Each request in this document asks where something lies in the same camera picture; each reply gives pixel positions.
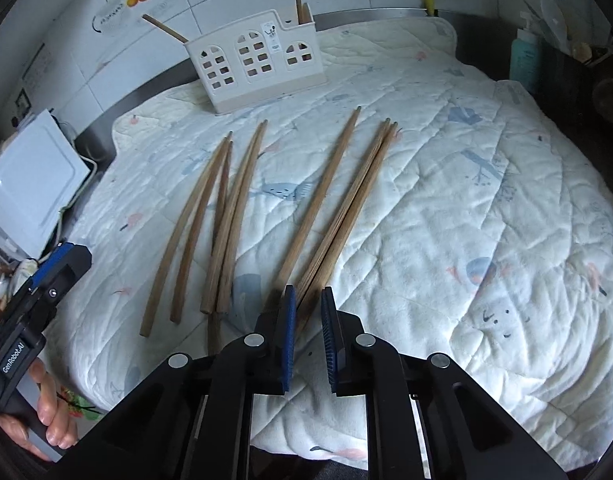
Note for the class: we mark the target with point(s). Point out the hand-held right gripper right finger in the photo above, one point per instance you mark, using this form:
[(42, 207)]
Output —
[(330, 345)]

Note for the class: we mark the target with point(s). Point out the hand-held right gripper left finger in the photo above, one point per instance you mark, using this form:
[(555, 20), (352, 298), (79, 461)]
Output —
[(288, 345)]

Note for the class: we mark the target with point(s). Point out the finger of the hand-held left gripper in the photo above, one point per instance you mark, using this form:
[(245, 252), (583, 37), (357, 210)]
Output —
[(61, 260)]

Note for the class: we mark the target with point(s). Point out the row of wooden chopsticks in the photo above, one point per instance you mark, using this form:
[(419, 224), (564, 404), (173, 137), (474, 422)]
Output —
[(328, 180)]

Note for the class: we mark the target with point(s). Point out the white plastic utensil holder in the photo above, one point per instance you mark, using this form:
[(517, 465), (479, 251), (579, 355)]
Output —
[(226, 95)]

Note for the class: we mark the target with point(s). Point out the person's left hand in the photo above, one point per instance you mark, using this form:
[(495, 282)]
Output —
[(59, 420)]

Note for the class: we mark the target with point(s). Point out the white appliance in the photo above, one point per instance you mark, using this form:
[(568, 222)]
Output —
[(31, 175)]

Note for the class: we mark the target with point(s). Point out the white printed quilt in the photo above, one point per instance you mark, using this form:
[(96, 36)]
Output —
[(461, 210)]

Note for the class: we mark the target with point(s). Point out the brown wooden chopstick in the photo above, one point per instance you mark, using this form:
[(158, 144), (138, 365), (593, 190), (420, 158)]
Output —
[(164, 27)]

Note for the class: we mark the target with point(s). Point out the black stove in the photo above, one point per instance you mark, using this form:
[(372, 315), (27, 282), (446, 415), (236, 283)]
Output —
[(561, 105)]

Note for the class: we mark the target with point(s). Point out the teal bottle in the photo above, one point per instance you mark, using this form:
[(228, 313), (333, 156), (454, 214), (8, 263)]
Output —
[(525, 57)]

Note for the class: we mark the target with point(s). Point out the brown round object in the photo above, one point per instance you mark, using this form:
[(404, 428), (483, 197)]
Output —
[(611, 100)]

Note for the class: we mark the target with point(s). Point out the white plastic spoon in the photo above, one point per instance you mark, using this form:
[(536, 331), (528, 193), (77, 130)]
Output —
[(553, 15)]

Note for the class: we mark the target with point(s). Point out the black wall socket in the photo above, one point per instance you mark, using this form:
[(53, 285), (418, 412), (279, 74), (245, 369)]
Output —
[(20, 107)]

